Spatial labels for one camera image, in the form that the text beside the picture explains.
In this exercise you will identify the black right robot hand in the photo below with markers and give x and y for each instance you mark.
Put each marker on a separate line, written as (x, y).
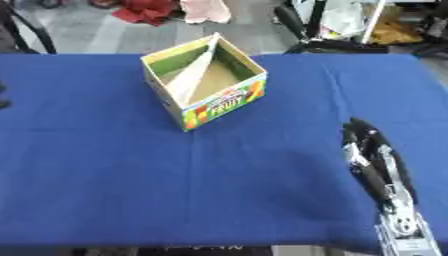
(373, 173)

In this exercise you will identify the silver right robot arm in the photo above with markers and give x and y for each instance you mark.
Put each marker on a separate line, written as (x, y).
(408, 235)

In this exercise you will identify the cardboard box with green inside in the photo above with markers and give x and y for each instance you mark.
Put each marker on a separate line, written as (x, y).
(204, 80)

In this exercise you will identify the yellow bag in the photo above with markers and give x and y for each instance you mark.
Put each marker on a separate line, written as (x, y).
(394, 31)

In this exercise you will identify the white pole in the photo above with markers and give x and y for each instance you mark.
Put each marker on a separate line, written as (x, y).
(373, 20)

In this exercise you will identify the black office chair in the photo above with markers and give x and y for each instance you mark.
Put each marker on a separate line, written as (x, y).
(315, 30)

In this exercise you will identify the pink cloth bundle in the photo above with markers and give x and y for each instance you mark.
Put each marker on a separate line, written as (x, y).
(204, 10)

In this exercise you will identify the red cloth bundle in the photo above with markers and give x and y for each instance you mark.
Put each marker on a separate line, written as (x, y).
(144, 10)

